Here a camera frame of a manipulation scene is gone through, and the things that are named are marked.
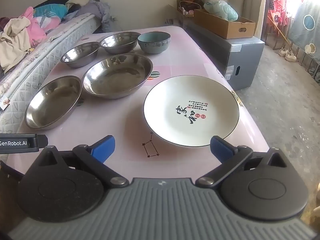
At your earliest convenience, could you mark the large grey box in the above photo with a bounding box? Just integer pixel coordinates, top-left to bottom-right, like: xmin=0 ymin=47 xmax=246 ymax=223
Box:
xmin=186 ymin=21 xmax=265 ymax=91

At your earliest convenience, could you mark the small open cardboard box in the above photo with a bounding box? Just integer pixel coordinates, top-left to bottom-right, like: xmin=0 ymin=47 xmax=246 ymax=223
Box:
xmin=167 ymin=3 xmax=195 ymax=27

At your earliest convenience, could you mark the teal plastic bag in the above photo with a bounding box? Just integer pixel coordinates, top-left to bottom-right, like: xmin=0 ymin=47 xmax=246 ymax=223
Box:
xmin=203 ymin=0 xmax=239 ymax=22

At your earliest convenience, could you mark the pink floral hanging clothing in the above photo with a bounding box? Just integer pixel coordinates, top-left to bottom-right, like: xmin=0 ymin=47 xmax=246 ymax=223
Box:
xmin=265 ymin=0 xmax=293 ymax=32

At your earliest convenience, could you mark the white ceramic plate black print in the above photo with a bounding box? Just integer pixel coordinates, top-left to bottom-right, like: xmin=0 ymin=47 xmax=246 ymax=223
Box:
xmin=143 ymin=75 xmax=240 ymax=147

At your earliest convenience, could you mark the grey purple clothing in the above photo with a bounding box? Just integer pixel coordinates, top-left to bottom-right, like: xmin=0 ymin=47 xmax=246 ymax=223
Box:
xmin=62 ymin=0 xmax=118 ymax=30

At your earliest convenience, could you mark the cream cloth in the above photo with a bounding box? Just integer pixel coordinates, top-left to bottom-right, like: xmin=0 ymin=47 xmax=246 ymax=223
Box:
xmin=65 ymin=0 xmax=91 ymax=8

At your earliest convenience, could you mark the small stainless steel bowl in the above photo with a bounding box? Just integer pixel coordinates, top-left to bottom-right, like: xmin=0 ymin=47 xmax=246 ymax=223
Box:
xmin=100 ymin=32 xmax=142 ymax=55
xmin=60 ymin=42 xmax=101 ymax=68

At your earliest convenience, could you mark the shallow stainless steel plate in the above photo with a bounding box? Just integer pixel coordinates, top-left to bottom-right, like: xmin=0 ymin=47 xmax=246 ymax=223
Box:
xmin=24 ymin=76 xmax=83 ymax=131

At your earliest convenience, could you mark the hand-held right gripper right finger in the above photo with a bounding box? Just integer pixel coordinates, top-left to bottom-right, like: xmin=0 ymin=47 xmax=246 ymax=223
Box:
xmin=196 ymin=135 xmax=290 ymax=188

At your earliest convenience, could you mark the white quilted mattress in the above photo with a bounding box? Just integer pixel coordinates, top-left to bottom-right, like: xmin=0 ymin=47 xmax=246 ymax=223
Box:
xmin=0 ymin=14 xmax=103 ymax=133

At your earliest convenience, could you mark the blue ceramic bowl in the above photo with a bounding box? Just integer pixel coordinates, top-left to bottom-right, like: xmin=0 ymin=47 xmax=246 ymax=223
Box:
xmin=138 ymin=31 xmax=171 ymax=55

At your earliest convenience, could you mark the pink checkered tablecloth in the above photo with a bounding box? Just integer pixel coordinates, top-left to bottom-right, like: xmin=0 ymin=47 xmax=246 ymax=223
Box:
xmin=5 ymin=26 xmax=272 ymax=172

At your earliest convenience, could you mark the blue grey circle curtain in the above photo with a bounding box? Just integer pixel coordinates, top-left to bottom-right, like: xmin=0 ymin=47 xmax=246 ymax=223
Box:
xmin=287 ymin=0 xmax=320 ymax=62

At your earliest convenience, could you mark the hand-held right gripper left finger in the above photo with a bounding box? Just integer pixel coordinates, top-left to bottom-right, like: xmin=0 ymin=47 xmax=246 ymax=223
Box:
xmin=37 ymin=134 xmax=130 ymax=189

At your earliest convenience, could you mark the brown cardboard box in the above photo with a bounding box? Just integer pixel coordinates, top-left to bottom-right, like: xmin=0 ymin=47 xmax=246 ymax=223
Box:
xmin=194 ymin=9 xmax=256 ymax=40

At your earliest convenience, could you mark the beige cloth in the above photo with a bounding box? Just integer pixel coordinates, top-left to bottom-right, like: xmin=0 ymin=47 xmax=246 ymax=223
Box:
xmin=0 ymin=16 xmax=32 ymax=74

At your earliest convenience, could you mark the large stainless steel basin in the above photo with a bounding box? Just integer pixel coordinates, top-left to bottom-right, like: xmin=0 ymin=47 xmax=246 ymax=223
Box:
xmin=82 ymin=54 xmax=154 ymax=99

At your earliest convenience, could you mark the teal patterned quilt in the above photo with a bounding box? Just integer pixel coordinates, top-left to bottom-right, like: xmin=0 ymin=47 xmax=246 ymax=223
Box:
xmin=34 ymin=4 xmax=68 ymax=18

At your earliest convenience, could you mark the brown paper bag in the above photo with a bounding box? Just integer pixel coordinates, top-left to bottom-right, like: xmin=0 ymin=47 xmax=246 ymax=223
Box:
xmin=180 ymin=0 xmax=204 ymax=12

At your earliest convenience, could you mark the wooden stick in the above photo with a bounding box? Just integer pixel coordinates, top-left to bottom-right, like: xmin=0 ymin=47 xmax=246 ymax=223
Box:
xmin=267 ymin=15 xmax=292 ymax=47

